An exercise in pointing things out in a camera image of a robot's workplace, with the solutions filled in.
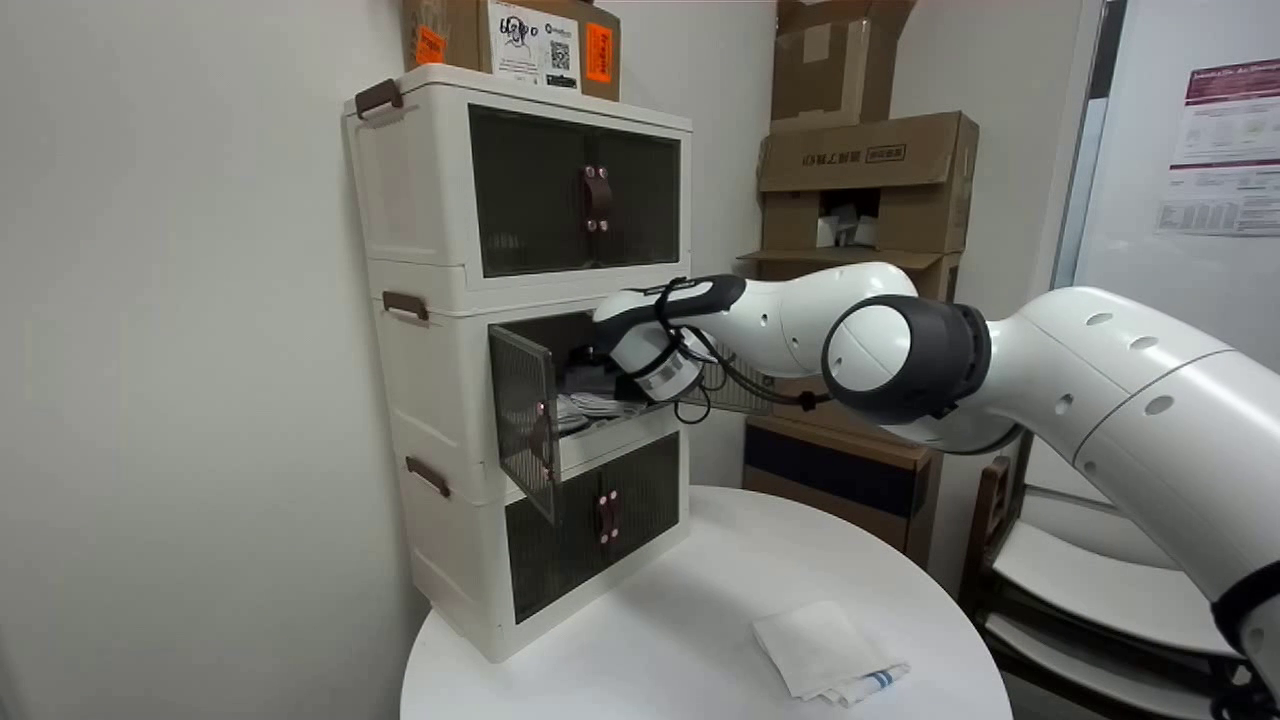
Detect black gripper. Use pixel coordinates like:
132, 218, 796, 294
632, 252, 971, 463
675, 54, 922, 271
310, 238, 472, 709
569, 314, 679, 401

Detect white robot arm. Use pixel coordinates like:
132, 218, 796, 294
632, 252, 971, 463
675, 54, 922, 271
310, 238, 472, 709
592, 261, 1280, 692

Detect cloths inside cabinet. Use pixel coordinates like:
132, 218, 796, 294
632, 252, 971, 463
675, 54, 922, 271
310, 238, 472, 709
555, 386, 654, 435

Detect left middle cabinet door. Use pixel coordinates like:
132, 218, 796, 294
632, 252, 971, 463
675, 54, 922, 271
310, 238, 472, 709
488, 324, 559, 521

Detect white three-tier storage cabinet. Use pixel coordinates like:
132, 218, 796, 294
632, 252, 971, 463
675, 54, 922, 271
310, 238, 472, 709
344, 63, 691, 661

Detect white cloth with blue stripes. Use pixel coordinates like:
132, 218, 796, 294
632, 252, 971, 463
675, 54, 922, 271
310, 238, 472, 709
751, 602, 912, 709

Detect stacked large cardboard boxes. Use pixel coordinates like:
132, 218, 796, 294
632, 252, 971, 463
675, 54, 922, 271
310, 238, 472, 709
745, 0, 981, 563

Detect cardboard box with orange stickers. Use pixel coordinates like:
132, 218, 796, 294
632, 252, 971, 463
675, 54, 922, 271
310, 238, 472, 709
402, 0, 621, 102

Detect white shelf rack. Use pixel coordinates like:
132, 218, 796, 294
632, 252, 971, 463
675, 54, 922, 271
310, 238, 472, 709
962, 441, 1280, 720

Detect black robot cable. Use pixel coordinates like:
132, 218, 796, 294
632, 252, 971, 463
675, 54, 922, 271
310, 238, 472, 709
624, 271, 805, 427

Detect paper notice on wall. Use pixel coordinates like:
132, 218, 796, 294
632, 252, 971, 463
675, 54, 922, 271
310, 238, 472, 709
1157, 62, 1280, 242

